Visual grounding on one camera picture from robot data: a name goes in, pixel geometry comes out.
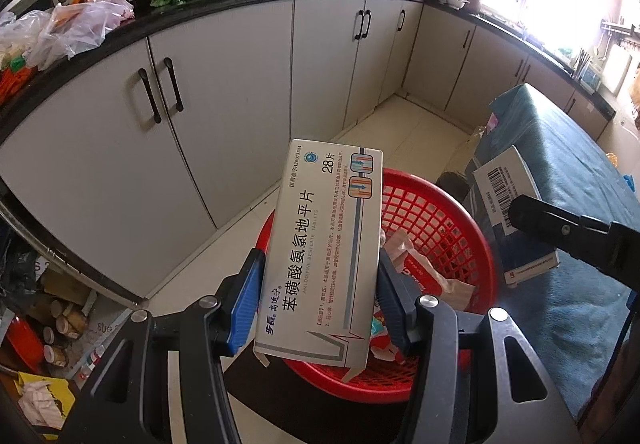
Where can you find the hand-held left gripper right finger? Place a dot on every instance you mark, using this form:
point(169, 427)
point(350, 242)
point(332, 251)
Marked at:
point(395, 309)

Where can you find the blue plastic bag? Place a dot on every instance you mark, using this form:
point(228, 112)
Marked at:
point(627, 179)

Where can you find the yellow plastic bag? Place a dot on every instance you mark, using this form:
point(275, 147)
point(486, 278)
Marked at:
point(612, 158)

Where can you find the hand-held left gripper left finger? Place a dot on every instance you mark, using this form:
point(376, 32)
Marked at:
point(245, 304)

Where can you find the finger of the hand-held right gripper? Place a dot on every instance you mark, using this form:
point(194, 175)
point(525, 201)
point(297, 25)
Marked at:
point(575, 236)

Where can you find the yellow paper packet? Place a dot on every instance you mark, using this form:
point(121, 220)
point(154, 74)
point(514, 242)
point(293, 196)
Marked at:
point(45, 404)

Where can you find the long white medicine box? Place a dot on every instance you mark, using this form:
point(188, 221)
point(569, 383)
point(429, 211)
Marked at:
point(320, 249)

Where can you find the grey kitchen base cabinets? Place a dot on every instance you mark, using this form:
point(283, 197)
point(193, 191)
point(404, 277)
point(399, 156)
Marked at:
point(225, 98)

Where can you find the blue tablecloth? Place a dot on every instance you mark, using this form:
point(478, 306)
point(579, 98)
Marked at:
point(565, 148)

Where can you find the red plastic basket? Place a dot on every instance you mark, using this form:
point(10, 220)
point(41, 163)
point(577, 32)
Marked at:
point(440, 224)

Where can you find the small white blue box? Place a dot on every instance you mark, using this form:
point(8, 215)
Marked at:
point(495, 184)

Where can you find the clear plastic bags pile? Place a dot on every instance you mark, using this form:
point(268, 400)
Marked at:
point(75, 26)

